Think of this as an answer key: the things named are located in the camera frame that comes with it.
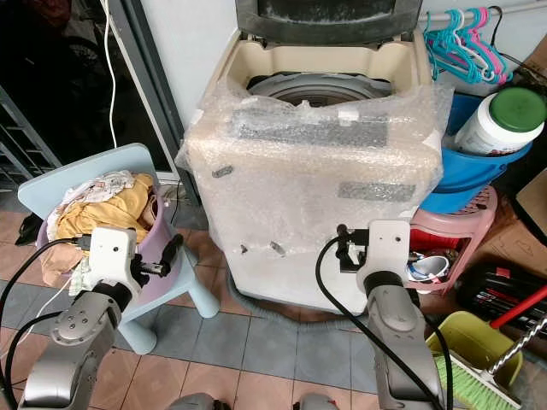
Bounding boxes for lilac plastic laundry basket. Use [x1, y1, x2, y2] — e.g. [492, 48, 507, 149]
[37, 184, 180, 308]

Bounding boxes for pink plastic clothes hanger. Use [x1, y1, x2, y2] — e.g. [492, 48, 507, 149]
[466, 7, 514, 85]

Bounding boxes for black sandal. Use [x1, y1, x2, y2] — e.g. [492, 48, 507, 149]
[17, 214, 40, 247]

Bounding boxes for steel washer drum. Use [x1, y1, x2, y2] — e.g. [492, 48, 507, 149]
[248, 73, 394, 108]

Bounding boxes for green broom bristles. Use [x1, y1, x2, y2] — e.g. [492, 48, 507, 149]
[432, 353, 522, 410]

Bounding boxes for flat brown cardboard sheet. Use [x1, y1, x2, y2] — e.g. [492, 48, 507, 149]
[513, 167, 547, 257]

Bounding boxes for blue plastic basin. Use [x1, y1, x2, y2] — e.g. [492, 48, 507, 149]
[419, 92, 535, 214]

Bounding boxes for small white cloth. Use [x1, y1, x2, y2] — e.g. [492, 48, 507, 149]
[70, 256, 97, 296]

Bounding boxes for teal plastic clothes hanger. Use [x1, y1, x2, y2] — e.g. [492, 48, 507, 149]
[423, 10, 492, 85]

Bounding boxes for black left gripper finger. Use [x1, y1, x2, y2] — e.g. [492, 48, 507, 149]
[159, 232, 186, 267]

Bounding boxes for beige top-load washing machine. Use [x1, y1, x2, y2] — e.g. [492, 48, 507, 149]
[178, 0, 456, 313]

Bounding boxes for peach coloured garment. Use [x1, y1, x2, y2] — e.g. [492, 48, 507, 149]
[41, 237, 86, 287]

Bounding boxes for white bottle with green lid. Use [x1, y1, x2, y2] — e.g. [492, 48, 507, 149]
[453, 85, 546, 157]

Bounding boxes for black and red tool case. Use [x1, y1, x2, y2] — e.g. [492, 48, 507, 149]
[455, 263, 547, 334]

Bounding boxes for grey robot foot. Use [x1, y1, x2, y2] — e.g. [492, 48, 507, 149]
[291, 393, 343, 410]
[167, 393, 219, 410]

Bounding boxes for dark grey washer lid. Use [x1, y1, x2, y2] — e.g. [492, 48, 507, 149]
[235, 0, 416, 48]

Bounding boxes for white patterned garment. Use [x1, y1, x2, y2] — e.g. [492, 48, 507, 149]
[51, 171, 138, 223]

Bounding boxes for braided metal hose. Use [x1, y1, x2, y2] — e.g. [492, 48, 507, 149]
[487, 314, 547, 377]

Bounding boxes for black clothes hanger hook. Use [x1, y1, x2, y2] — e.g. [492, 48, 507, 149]
[489, 7, 506, 49]

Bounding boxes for grey left robot foot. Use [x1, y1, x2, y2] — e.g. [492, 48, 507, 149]
[167, 393, 219, 410]

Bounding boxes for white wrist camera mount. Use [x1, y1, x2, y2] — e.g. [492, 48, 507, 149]
[90, 226, 140, 287]
[357, 220, 413, 287]

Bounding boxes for clear bubble wrap sheet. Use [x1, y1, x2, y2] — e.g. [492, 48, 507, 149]
[175, 79, 456, 257]

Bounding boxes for dark grey door frame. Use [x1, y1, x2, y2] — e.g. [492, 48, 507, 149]
[115, 0, 185, 185]

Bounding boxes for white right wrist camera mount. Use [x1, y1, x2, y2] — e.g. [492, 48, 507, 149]
[357, 220, 413, 287]

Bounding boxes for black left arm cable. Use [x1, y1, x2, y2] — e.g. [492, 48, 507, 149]
[0, 237, 91, 410]

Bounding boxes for grey right robot foot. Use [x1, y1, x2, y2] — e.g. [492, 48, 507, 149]
[291, 393, 343, 410]

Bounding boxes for light blue plastic chair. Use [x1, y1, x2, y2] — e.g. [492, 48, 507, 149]
[17, 143, 221, 355]

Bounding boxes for pink plastic stool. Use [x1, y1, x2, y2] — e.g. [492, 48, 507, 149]
[406, 186, 498, 296]

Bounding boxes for red broom handle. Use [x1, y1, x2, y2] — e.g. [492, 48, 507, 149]
[491, 286, 547, 330]

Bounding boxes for white floor cable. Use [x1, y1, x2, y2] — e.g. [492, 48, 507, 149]
[13, 286, 76, 343]

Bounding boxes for white hanging rod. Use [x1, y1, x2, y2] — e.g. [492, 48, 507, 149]
[423, 7, 547, 22]

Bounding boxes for white hanging wall cable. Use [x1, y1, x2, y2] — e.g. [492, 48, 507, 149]
[101, 0, 119, 148]

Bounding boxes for yellow-green plastic dustpan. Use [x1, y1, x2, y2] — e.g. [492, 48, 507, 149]
[427, 310, 524, 390]

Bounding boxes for grey metal grating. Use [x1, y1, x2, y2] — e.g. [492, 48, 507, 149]
[0, 85, 44, 185]

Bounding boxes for white and blue cup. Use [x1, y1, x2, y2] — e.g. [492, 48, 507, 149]
[409, 254, 451, 284]

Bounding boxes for mustard yellow garment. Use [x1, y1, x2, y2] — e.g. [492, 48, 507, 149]
[56, 173, 155, 244]

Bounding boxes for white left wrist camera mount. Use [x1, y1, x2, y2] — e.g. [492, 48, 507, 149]
[90, 226, 140, 287]

